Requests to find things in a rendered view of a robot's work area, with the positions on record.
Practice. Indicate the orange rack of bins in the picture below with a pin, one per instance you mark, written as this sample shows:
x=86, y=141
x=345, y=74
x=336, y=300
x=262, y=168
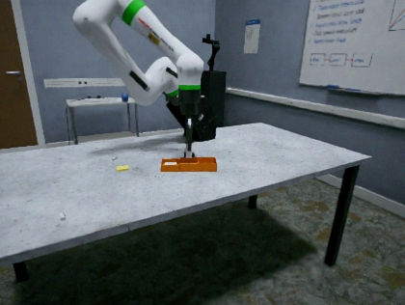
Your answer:
x=194, y=164

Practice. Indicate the yellow square pad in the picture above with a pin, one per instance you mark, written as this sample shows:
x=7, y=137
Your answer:
x=122, y=168

